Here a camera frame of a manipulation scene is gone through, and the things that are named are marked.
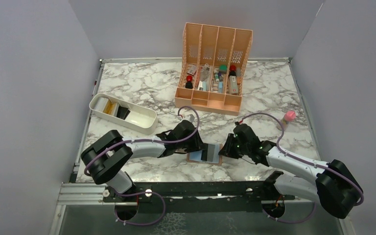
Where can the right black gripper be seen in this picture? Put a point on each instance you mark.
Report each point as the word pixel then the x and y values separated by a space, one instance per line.
pixel 226 150

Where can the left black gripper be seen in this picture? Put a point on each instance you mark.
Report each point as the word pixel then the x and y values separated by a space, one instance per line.
pixel 197 143

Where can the brown leather card holder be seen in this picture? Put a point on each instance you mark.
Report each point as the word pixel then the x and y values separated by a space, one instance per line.
pixel 194 157

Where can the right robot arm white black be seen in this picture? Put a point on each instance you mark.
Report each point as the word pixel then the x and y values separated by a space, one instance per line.
pixel 329 184

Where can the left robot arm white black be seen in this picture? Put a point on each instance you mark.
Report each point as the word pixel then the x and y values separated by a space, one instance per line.
pixel 105 158

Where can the stack of cards in tray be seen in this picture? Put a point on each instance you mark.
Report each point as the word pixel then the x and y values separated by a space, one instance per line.
pixel 106 106

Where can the white plastic tray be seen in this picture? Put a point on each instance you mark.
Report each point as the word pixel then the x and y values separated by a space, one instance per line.
pixel 140 119

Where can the red black stamp left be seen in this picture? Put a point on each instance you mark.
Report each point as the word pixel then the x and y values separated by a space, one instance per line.
pixel 189 84

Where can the red black stamp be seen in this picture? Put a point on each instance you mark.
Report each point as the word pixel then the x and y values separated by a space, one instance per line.
pixel 232 70
pixel 189 84

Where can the pink cap small bottle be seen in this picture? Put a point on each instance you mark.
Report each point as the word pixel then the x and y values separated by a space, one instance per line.
pixel 288 117

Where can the peach desk organizer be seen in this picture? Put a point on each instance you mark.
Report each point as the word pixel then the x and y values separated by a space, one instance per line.
pixel 205 48

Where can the red black stamp right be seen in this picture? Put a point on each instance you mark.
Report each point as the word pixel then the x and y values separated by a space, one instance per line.
pixel 232 70

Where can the green cap bottle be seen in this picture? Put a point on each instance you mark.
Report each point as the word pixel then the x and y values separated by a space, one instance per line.
pixel 222 69

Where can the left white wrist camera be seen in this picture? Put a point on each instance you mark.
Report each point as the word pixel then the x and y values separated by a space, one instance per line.
pixel 190 118

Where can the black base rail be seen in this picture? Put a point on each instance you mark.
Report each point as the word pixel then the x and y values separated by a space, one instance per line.
pixel 193 197

